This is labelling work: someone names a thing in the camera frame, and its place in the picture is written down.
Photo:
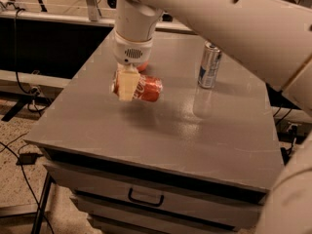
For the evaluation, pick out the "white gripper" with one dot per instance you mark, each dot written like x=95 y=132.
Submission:
x=133 y=52

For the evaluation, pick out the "red coke can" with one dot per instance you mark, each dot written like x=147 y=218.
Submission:
x=148 y=88

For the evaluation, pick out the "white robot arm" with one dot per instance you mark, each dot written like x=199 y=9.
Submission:
x=273 y=40

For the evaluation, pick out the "silver blue energy drink can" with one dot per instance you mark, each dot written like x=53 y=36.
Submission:
x=209 y=65

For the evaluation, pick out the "red apple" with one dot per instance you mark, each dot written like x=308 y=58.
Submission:
x=142 y=67

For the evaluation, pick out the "grey drawer cabinet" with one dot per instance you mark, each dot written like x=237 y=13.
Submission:
x=214 y=154

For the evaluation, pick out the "black power adapter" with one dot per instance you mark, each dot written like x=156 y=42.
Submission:
x=27 y=159

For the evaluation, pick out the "metal railing post left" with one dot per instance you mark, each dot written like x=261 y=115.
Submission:
x=93 y=10

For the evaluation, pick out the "black drawer handle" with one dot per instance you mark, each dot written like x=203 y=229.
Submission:
x=145 y=199

